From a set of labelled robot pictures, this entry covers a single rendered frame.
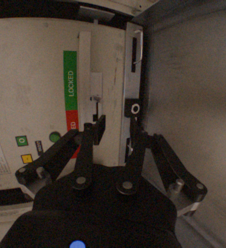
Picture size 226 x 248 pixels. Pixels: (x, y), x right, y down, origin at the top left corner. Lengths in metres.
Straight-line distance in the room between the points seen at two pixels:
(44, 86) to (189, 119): 0.37
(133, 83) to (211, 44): 0.24
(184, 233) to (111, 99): 0.44
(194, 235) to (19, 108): 0.57
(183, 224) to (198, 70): 0.41
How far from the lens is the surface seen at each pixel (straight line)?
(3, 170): 0.46
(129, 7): 0.41
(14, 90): 0.35
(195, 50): 0.32
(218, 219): 0.37
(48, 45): 0.35
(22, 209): 0.51
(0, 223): 0.60
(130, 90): 0.39
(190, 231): 0.43
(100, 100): 0.30
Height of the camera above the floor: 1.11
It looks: 24 degrees down
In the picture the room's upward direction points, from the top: 97 degrees counter-clockwise
